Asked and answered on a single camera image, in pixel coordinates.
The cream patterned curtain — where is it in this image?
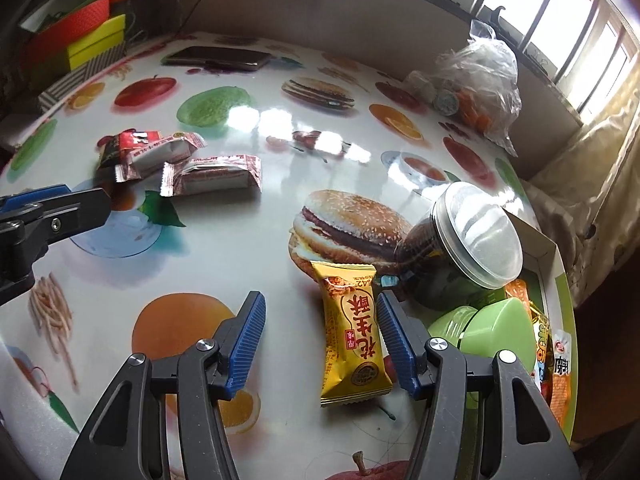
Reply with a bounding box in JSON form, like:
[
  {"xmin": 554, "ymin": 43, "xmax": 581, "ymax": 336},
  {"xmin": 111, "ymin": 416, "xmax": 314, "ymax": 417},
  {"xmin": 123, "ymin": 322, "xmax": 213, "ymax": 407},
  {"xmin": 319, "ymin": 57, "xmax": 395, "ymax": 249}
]
[{"xmin": 524, "ymin": 66, "xmax": 639, "ymax": 307}]

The red woven box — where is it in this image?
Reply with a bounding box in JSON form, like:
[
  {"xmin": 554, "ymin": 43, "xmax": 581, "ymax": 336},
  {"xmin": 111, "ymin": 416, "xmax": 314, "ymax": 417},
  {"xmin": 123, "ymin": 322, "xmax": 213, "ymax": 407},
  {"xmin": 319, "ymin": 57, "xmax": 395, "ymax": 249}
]
[{"xmin": 18, "ymin": 0, "xmax": 110, "ymax": 65}]

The clear plastic bag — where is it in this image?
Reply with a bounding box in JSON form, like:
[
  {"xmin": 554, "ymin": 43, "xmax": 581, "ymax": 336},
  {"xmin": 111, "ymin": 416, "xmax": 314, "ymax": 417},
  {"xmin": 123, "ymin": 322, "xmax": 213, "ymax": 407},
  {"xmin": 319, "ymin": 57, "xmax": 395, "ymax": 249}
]
[{"xmin": 404, "ymin": 20, "xmax": 522, "ymax": 156}]

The yellow-green box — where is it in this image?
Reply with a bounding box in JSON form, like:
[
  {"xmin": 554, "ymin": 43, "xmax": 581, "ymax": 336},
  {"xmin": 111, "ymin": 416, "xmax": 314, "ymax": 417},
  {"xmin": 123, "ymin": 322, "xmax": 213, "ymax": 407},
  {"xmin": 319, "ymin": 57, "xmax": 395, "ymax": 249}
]
[{"xmin": 63, "ymin": 14, "xmax": 126, "ymax": 72}]

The green cardboard box tray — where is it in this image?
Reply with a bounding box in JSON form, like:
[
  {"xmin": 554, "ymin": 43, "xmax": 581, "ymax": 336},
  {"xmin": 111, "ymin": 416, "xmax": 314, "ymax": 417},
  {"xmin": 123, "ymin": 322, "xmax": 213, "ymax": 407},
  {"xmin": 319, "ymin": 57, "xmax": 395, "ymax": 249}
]
[{"xmin": 506, "ymin": 211, "xmax": 578, "ymax": 441}]

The orange konjac snack pouch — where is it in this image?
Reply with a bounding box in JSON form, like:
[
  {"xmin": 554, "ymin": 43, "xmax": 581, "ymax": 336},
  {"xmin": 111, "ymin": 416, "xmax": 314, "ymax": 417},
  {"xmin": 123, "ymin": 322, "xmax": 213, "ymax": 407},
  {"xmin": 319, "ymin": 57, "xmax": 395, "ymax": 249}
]
[{"xmin": 504, "ymin": 278, "xmax": 533, "ymax": 320}]

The fruit print tablecloth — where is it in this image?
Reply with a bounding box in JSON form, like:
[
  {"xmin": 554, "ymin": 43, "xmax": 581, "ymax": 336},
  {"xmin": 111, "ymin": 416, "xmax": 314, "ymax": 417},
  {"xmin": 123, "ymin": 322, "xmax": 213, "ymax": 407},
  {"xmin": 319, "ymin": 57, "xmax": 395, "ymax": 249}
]
[{"xmin": 1, "ymin": 35, "xmax": 536, "ymax": 479}]

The red black candy packet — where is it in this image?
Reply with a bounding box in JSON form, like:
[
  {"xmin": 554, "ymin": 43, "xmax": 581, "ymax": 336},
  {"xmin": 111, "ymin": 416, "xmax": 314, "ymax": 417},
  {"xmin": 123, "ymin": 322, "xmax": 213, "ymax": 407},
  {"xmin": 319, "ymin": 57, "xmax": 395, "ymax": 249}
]
[{"xmin": 98, "ymin": 128, "xmax": 158, "ymax": 169}]

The long gold snack bar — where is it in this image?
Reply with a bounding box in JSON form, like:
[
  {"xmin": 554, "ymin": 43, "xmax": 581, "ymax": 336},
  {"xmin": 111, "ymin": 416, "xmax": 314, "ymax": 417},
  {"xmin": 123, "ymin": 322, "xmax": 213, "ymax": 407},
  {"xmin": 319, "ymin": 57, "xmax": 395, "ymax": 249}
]
[{"xmin": 530, "ymin": 304, "xmax": 551, "ymax": 401}]

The white foam sheet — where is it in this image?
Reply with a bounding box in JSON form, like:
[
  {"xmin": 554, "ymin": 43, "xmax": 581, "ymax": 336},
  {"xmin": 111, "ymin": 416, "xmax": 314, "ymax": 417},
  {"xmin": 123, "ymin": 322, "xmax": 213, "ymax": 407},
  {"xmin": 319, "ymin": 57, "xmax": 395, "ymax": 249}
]
[{"xmin": 1, "ymin": 344, "xmax": 78, "ymax": 479}]

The green cosmetic jar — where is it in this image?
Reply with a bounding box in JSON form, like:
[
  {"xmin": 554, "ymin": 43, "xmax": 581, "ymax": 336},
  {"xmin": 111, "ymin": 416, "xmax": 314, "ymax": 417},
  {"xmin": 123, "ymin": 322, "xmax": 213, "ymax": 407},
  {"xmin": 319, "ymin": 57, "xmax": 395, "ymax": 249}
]
[{"xmin": 428, "ymin": 298, "xmax": 537, "ymax": 374}]

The yellow peanut crisp packet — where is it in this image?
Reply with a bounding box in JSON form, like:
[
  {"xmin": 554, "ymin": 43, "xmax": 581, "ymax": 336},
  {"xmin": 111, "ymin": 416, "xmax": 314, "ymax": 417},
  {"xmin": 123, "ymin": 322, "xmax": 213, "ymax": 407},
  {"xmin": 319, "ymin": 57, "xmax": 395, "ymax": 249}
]
[{"xmin": 311, "ymin": 261, "xmax": 393, "ymax": 408}]

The striped black white box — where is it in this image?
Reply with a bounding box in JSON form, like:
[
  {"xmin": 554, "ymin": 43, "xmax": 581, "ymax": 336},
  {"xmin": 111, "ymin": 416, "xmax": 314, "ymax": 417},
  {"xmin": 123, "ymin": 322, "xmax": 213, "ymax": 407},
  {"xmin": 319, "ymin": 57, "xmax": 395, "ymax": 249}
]
[{"xmin": 37, "ymin": 42, "xmax": 126, "ymax": 113}]

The black smartphone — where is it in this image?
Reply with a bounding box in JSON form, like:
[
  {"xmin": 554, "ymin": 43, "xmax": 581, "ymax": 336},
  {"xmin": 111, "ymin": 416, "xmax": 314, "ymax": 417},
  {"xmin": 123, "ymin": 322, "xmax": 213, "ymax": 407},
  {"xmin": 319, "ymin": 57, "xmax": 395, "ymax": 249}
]
[{"xmin": 162, "ymin": 46, "xmax": 272, "ymax": 72}]

